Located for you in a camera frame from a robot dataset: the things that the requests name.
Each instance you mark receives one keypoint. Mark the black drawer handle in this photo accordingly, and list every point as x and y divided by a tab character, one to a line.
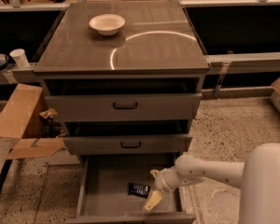
131	144
118	106

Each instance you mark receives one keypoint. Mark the clear acrylic bracket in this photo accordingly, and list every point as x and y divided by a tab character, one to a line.
220	78

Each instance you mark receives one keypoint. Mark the grey metal rail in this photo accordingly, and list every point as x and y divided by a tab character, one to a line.
244	63

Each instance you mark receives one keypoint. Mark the black middle drawer handle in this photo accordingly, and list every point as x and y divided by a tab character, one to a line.
131	144

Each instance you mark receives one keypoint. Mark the dark blue snack bar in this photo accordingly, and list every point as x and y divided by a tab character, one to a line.
139	190

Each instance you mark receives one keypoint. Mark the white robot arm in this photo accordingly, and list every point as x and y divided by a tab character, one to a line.
257	178

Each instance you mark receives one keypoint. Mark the open cardboard box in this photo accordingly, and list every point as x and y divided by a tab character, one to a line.
21	120

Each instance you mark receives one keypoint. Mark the grey drawer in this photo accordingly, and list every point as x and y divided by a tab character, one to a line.
110	145
150	107
104	197

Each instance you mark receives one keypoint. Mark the bottom grey drawer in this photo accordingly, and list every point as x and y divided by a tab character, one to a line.
104	197

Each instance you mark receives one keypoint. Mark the top grey drawer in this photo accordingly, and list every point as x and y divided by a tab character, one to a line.
150	107

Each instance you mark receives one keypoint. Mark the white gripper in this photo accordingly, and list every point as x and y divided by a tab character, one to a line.
163	180

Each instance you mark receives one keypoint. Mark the grey drawer cabinet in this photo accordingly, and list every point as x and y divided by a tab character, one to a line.
155	52

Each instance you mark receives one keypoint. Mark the white paper cup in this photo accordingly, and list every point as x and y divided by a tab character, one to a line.
19	56

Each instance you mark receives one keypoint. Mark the black top drawer handle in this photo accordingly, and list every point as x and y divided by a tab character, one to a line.
118	106

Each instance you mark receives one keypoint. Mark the middle grey drawer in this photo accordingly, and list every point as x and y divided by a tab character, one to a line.
110	145

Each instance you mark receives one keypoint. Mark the white bowl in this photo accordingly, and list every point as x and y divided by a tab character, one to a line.
107	24

